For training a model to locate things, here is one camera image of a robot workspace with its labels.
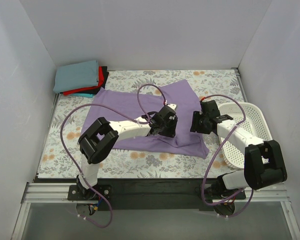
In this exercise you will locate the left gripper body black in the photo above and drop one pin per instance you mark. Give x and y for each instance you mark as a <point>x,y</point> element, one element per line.
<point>163,128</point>

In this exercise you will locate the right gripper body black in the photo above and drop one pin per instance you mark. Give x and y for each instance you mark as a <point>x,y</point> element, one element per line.
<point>196,122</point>

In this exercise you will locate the purple t shirt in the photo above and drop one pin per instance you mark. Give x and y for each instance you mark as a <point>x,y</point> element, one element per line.
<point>111,104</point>

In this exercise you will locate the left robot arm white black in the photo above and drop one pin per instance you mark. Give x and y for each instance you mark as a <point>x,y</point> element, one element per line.
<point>98,140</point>

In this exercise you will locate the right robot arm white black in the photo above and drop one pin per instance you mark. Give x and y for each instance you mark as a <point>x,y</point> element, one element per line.
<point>263,164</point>

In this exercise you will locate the folded red t shirt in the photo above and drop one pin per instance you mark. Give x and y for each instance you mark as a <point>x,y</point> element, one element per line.
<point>84,79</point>

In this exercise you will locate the folded teal t shirt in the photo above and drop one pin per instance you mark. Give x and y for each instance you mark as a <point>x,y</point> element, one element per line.
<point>84,95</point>

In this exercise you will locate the folded grey-blue t shirt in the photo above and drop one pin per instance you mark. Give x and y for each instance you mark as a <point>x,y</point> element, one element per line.
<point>64,72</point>

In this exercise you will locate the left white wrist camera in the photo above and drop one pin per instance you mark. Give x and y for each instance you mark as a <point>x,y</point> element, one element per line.
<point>172,106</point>

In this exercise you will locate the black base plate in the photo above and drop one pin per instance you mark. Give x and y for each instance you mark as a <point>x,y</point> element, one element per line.
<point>159,193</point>

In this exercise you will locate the aluminium frame rail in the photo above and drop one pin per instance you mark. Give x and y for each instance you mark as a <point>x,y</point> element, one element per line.
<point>50,211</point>

